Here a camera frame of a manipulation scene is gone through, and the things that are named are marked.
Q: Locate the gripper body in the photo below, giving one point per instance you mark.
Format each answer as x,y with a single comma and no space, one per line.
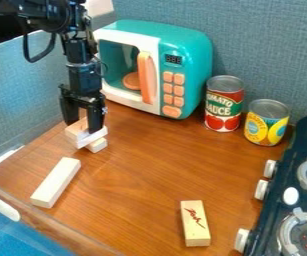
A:
84,81

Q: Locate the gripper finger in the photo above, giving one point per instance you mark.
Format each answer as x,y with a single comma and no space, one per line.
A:
95,118
68,111

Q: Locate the white rectangular block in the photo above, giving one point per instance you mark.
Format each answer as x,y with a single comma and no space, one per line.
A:
87,137

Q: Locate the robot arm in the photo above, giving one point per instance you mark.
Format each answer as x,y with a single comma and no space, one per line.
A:
49,13

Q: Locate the wooden arch block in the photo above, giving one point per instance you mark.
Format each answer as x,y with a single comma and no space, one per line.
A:
83,133

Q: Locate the long white wooden block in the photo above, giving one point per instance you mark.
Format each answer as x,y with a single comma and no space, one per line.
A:
56,182

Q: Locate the wooden block with red mark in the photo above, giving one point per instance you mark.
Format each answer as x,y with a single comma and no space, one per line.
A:
195,222

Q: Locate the toy microwave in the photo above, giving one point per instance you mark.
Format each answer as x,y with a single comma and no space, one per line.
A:
155,66

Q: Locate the red tomato sauce can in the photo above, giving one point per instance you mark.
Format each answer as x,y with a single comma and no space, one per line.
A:
224,103

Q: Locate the yellow can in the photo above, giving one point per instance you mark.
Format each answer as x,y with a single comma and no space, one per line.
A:
266,122

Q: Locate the toy stove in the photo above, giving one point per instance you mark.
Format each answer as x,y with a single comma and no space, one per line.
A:
289,196

